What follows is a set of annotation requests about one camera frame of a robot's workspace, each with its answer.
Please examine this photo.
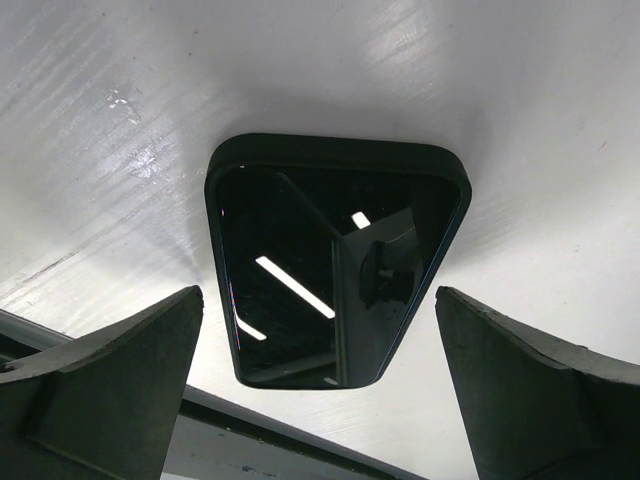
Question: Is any black smartphone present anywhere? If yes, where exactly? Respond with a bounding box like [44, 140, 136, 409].
[204, 133, 472, 390]

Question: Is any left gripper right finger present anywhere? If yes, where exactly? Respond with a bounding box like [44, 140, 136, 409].
[436, 287, 639, 479]

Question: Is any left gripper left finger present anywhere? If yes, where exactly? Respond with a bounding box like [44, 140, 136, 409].
[1, 286, 204, 479]

